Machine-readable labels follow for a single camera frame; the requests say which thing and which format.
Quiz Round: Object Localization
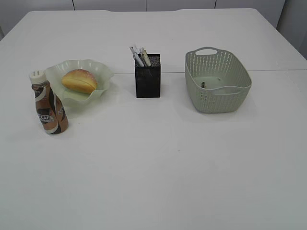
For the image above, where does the blue grey pen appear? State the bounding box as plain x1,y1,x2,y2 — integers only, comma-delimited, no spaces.
133,55,144,67

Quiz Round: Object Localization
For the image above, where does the brown coffee bottle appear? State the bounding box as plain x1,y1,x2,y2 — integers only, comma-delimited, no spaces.
29,70,68,135

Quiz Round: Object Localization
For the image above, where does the bread roll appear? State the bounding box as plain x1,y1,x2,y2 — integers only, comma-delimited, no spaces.
61,69,98,94

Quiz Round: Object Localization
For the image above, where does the clear plastic ruler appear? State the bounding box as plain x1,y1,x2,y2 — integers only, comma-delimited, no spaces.
130,45,140,55

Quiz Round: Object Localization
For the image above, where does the black pen holder box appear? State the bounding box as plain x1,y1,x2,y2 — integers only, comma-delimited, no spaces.
134,54,161,98

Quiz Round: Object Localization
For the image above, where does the pale green wavy plate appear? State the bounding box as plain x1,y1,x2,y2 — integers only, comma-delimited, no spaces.
44,59,113,107

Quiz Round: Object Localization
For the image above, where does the light green woven basket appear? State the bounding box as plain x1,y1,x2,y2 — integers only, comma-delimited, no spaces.
185,47,252,114

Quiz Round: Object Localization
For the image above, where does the cream white pen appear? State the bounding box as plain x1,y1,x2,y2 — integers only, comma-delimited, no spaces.
141,47,151,67

